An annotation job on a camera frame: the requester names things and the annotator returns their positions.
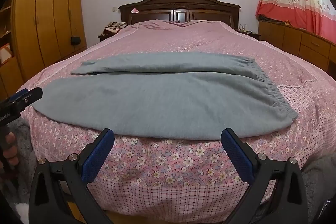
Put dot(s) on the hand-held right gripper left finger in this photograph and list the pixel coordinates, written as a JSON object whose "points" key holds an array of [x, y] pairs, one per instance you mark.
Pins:
{"points": [[98, 155]]}

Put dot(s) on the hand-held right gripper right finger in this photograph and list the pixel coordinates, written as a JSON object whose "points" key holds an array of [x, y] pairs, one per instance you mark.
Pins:
{"points": [[237, 155]]}

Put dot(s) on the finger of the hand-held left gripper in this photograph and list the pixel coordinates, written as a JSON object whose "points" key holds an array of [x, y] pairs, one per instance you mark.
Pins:
{"points": [[32, 96]]}

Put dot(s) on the grey pants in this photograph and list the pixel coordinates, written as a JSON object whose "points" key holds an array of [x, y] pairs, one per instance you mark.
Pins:
{"points": [[157, 98]]}

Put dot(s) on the person's left forearm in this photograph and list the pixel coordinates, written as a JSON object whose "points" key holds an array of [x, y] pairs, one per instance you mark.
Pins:
{"points": [[25, 155]]}

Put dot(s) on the person's left hand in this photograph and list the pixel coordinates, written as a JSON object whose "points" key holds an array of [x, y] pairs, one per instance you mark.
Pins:
{"points": [[11, 141]]}

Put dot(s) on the pink floral bedspread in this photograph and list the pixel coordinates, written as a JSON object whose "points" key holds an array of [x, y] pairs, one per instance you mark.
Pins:
{"points": [[168, 169]]}

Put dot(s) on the small black bag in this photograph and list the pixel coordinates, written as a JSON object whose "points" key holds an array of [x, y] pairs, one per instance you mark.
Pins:
{"points": [[75, 40]]}

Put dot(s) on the yellow wooden wardrobe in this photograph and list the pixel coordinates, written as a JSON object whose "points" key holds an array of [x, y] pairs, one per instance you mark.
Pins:
{"points": [[44, 16]]}

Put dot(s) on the grey fleece garment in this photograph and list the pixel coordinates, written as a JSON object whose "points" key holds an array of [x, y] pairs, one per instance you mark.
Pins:
{"points": [[319, 179]]}

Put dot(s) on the dark wooden nightstand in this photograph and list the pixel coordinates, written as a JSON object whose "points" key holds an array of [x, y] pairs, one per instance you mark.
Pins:
{"points": [[252, 35], [103, 37]]}

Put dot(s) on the pile of clothes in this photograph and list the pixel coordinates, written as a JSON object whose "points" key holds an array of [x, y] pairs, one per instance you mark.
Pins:
{"points": [[114, 27]]}

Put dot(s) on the yellow wooden low cabinet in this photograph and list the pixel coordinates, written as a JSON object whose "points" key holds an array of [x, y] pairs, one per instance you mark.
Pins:
{"points": [[302, 40]]}

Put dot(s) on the small pink cloth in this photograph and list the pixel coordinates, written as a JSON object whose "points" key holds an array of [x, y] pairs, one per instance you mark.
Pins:
{"points": [[135, 11]]}

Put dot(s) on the dark wooden headboard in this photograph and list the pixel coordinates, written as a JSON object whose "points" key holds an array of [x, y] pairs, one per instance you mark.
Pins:
{"points": [[183, 3]]}

